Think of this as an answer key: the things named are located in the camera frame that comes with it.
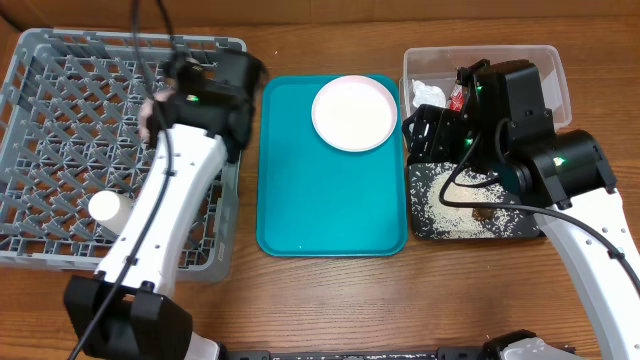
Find large white plate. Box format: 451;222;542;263
311;75;398;152

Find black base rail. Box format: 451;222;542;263
219;329;581;360

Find black tray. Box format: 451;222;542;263
407;160;542;241

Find small pink saucer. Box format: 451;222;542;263
137;88;175;143

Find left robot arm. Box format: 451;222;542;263
63;49;266;359

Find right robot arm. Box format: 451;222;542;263
402;59;639;359

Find red snack wrapper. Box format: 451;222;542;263
447;84;466;111

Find clear plastic bin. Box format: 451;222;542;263
399;45;572;130

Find white cup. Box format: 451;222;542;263
88;190;133;235

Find white tissue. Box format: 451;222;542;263
411;80;447;109

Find grey dishwasher rack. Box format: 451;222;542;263
1;29;246;271

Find teal serving tray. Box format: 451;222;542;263
256;75;408;257

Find rice and food leftovers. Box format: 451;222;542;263
410;167;526;239

